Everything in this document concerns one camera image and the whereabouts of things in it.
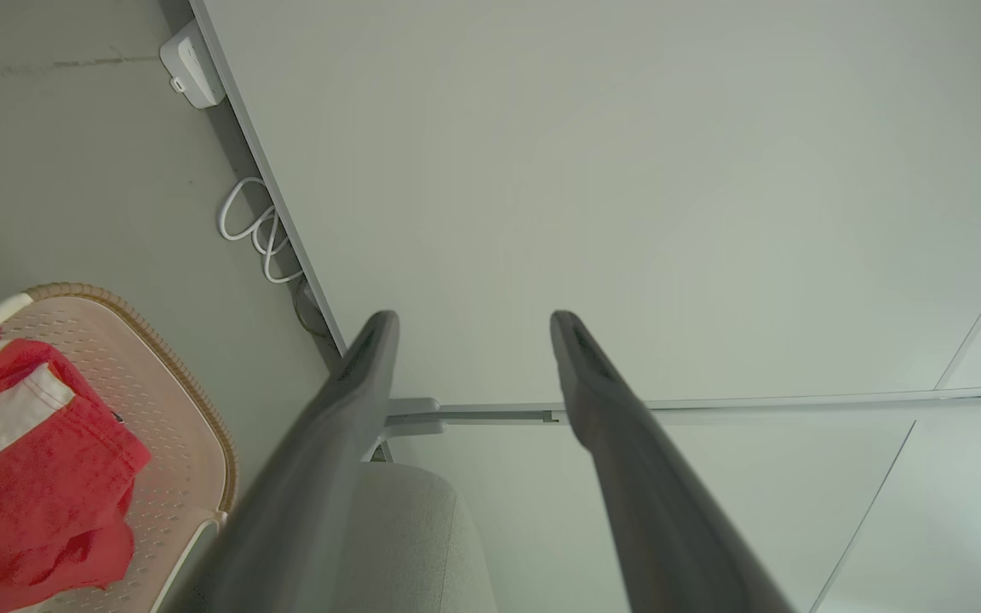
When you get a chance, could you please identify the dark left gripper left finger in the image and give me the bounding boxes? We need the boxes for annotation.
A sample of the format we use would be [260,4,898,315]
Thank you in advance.
[169,311,399,613]

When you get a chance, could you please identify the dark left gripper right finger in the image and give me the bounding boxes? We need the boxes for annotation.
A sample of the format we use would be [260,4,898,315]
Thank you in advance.
[550,311,798,613]

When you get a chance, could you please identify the red cloth garment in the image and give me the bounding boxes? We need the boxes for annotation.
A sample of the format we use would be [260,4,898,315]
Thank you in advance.
[0,338,152,613]

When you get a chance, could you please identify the grey fabric sofa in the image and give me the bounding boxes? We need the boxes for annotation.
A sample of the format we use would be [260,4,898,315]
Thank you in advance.
[336,464,500,613]

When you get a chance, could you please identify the beige perforated laundry basket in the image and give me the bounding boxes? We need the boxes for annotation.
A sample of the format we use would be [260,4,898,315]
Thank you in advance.
[0,283,240,613]

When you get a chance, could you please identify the white partition panel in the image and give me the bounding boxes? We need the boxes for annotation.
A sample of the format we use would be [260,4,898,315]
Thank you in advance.
[189,0,981,410]

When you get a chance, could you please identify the white power strip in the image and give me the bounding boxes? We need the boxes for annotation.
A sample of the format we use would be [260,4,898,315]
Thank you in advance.
[158,20,227,110]

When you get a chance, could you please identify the grey partition post foot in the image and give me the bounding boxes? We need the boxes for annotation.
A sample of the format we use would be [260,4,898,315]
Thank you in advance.
[363,397,561,462]

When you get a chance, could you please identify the white power cable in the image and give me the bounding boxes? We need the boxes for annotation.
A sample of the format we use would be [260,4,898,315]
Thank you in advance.
[217,176,308,285]

